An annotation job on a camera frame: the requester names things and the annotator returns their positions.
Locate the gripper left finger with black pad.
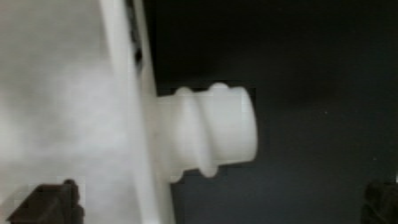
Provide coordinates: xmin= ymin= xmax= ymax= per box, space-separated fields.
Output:
xmin=7 ymin=179 xmax=85 ymax=224

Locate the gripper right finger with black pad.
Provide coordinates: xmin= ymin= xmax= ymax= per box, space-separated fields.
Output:
xmin=361 ymin=181 xmax=398 ymax=224

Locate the white cabinet body box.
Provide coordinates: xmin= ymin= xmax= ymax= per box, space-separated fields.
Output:
xmin=0 ymin=0 xmax=258 ymax=224

